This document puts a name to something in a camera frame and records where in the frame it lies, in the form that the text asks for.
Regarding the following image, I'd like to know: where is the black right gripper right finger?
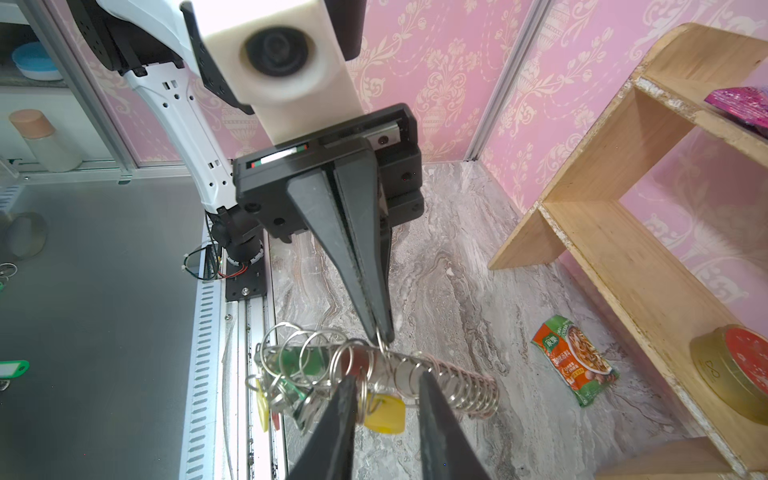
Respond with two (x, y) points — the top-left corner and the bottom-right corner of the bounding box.
(418, 372), (489, 480)

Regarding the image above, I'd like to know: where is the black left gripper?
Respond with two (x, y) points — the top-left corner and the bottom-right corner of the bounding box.
(234, 104), (424, 345)

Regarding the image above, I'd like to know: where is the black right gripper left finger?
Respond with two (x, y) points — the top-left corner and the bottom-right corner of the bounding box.
(287, 375), (358, 480)

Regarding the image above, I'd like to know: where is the yellow key tag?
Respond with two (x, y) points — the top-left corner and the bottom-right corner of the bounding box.
(255, 380), (271, 433)
(363, 394), (406, 435)

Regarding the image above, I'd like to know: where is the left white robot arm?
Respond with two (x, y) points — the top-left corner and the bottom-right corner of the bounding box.
(69, 1), (424, 346)

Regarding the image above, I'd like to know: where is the green orange snack packet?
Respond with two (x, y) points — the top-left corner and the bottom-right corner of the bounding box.
(532, 315), (620, 407)

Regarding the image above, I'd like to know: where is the wooden two-tier shelf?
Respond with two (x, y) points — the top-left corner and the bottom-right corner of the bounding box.
(487, 22), (768, 480)

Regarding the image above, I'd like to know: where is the white bottle tan cap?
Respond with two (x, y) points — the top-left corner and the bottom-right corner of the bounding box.
(8, 109), (83, 173)

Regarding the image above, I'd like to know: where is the round red gold tin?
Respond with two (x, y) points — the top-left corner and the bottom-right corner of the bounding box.
(689, 324), (767, 425)

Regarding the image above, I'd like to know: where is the spare green key tag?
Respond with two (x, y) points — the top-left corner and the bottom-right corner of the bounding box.
(0, 360), (30, 380)

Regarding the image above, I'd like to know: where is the blue bowl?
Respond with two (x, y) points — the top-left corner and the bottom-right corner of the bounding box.
(11, 42), (63, 82)

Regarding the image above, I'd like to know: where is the pink snack packet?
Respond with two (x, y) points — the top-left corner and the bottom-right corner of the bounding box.
(704, 86), (767, 138)

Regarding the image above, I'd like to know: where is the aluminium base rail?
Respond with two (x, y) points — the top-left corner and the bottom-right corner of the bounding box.
(178, 247), (288, 479)

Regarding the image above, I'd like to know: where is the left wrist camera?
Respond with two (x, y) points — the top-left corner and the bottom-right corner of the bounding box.
(192, 1), (366, 144)

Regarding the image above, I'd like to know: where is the aluminium corner post left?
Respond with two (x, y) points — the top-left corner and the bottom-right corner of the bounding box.
(463, 0), (554, 162)

